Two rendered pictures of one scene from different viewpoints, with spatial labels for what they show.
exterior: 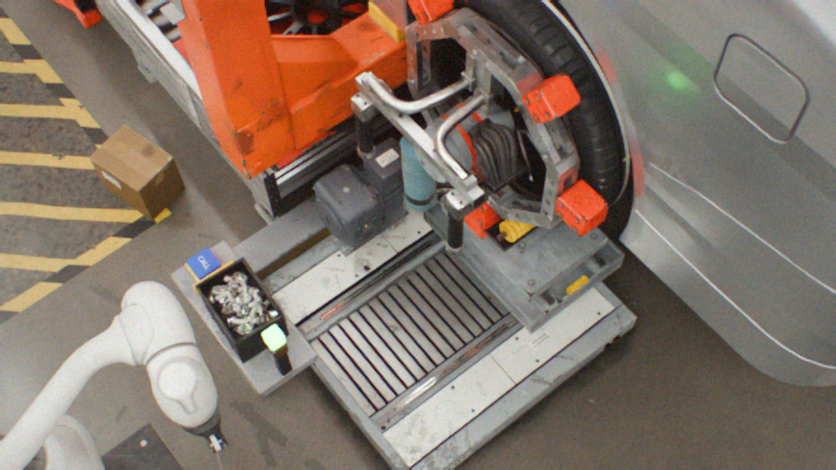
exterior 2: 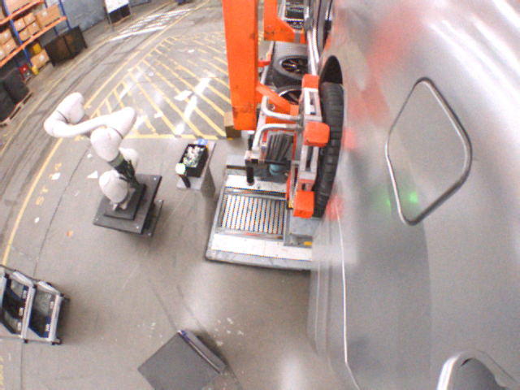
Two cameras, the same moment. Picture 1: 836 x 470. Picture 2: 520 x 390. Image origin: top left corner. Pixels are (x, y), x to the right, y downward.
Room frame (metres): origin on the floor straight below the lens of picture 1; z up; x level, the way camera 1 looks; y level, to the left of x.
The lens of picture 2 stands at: (0.73, -0.53, 1.64)
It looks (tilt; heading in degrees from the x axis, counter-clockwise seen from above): 59 degrees down; 43
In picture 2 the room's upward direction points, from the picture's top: straight up
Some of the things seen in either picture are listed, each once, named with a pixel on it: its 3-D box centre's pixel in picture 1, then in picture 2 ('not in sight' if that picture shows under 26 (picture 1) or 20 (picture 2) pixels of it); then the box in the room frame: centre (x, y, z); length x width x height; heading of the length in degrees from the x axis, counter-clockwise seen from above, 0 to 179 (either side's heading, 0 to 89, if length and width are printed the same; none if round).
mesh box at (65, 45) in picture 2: not in sight; (65, 46); (1.01, 8.87, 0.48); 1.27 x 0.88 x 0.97; 127
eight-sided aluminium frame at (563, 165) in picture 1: (487, 120); (302, 147); (1.42, -0.17, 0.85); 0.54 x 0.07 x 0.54; 36
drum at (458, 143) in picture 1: (463, 136); (288, 145); (1.38, -0.12, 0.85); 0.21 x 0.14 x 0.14; 126
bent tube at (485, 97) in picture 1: (476, 128); (279, 131); (1.27, -0.13, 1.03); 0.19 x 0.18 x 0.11; 126
